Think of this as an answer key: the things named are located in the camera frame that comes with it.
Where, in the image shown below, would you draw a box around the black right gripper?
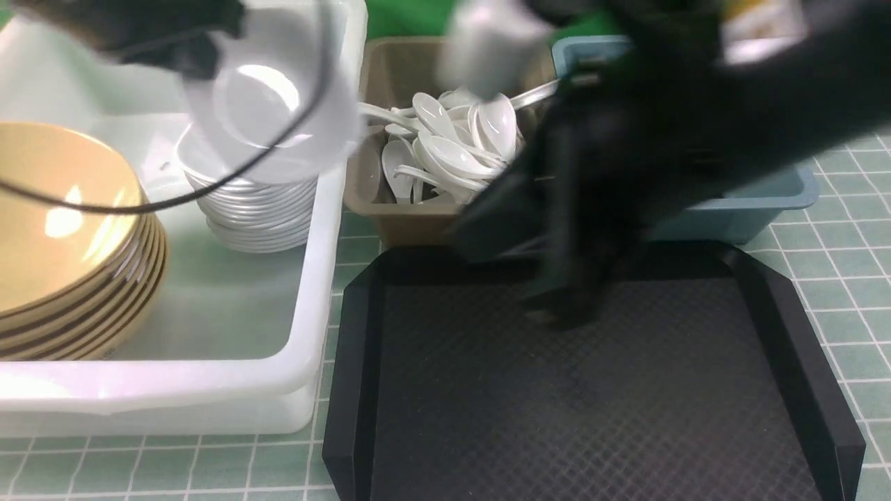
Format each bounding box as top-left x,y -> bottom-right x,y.
445,104 -> 697,331

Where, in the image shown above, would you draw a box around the white square dish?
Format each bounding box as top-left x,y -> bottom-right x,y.
181,8 -> 366,184

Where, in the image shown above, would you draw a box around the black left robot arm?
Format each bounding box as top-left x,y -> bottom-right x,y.
9,1 -> 247,81

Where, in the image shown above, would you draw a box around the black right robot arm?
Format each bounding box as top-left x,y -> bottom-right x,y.
440,1 -> 889,330

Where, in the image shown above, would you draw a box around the yellow bowl stack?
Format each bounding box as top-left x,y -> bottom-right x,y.
1,122 -> 169,362

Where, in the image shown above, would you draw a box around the white soup spoon top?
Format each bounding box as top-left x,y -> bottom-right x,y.
476,94 -> 518,161

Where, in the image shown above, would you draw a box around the blue chopstick bin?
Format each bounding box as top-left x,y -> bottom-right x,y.
551,35 -> 820,245

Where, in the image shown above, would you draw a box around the white soup spoon pile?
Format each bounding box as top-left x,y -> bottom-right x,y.
359,80 -> 559,204

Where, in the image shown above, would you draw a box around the brown spoon bin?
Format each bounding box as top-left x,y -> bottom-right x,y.
341,36 -> 578,246

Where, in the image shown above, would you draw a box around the black serving tray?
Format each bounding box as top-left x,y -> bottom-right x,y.
322,242 -> 866,500

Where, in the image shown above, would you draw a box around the green backdrop cloth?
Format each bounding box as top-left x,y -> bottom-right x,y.
366,1 -> 624,40

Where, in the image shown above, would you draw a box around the white dish stack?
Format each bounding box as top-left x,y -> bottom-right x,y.
171,125 -> 317,253

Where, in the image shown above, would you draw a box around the white plastic bin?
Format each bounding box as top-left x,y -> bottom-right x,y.
2,18 -> 347,438

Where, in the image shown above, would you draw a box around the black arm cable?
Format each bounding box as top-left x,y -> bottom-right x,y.
0,0 -> 331,215

